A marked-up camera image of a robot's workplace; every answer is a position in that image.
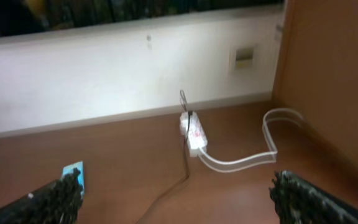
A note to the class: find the white power strip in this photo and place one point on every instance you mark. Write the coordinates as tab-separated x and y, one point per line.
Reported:
191	128

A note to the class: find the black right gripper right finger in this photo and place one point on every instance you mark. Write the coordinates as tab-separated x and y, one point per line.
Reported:
298	201

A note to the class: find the white wall socket plate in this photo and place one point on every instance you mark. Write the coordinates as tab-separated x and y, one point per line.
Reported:
242	58

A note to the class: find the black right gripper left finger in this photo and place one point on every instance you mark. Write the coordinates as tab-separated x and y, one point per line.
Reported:
57	203

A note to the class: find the blue Galaxy S25 smartphone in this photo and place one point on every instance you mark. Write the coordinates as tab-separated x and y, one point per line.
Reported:
78	170

